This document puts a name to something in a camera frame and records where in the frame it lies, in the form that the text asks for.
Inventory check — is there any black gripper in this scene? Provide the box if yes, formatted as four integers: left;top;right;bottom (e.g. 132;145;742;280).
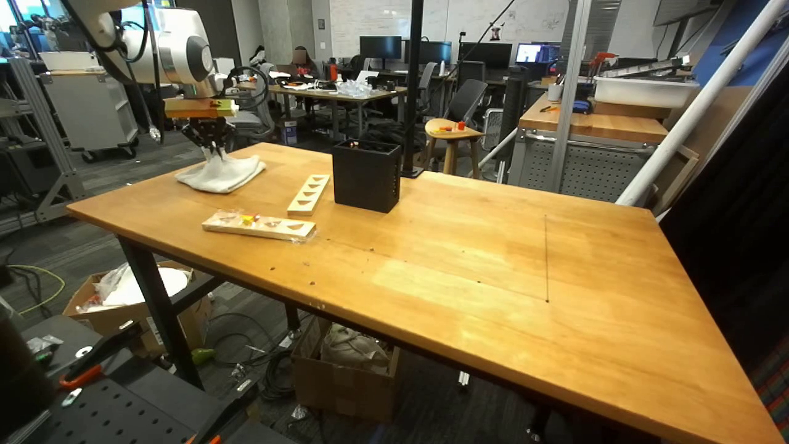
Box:
176;119;232;149

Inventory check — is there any white towel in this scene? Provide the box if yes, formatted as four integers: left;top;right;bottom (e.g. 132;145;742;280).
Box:
179;155;266;195

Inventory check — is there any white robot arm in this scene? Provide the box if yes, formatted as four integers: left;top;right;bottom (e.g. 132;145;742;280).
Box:
63;0;232;150

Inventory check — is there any black box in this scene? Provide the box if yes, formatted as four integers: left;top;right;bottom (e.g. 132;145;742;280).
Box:
334;145;402;213

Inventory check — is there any cardboard box with white bag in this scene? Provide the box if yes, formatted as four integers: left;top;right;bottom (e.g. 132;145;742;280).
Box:
64;261;213;359

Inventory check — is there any cardboard box under table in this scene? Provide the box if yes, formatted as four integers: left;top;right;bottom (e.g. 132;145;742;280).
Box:
295;319;402;421

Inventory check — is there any plain wooden puzzle board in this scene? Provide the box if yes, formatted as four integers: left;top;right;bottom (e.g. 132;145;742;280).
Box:
290;176;330;214

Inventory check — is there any wooden puzzle board with triangle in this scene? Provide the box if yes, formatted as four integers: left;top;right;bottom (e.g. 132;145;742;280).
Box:
203;213;316;243

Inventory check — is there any round wooden stool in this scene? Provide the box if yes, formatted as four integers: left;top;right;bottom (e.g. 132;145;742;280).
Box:
424;119;482;176

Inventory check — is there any grey office chair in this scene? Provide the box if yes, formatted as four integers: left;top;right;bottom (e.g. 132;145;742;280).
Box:
447;80;486;122

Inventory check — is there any white diagonal pole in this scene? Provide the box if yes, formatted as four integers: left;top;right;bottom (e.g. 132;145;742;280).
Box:
618;0;788;207

